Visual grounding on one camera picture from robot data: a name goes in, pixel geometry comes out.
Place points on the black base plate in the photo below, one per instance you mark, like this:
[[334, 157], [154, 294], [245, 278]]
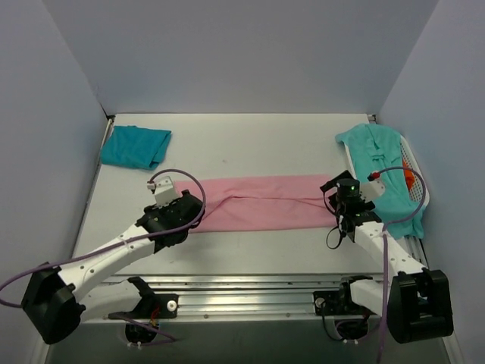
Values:
[[334, 303], [154, 307]]

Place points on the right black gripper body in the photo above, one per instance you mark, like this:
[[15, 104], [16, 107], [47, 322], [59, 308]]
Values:
[[333, 186]]

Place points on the orange garment in basket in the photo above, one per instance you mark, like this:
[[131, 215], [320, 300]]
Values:
[[408, 175]]

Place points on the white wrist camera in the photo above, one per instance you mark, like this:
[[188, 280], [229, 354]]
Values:
[[164, 191], [373, 187]]

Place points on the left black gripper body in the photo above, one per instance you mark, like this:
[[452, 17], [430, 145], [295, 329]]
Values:
[[193, 207]]

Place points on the light turquoise t-shirt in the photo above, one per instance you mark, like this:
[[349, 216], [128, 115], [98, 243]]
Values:
[[375, 147]]

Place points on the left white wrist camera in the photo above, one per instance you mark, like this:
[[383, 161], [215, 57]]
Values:
[[164, 191]]

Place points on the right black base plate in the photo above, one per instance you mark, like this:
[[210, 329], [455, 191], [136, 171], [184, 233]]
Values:
[[334, 303]]

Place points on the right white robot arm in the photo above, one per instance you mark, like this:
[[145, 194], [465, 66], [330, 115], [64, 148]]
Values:
[[413, 301]]

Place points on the folded teal t-shirt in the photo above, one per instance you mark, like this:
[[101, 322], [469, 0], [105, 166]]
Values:
[[136, 147]]

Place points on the white plastic laundry basket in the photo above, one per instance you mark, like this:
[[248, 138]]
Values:
[[418, 190]]

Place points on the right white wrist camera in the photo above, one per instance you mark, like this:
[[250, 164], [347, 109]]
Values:
[[373, 187]]

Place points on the aluminium mounting rail frame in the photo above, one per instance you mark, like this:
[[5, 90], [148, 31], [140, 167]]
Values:
[[252, 275]]

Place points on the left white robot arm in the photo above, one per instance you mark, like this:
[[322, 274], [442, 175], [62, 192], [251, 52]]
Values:
[[59, 298]]

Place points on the pink t-shirt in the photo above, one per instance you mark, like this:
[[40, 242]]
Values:
[[271, 203]]

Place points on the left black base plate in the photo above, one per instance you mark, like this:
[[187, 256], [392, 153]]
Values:
[[154, 307]]

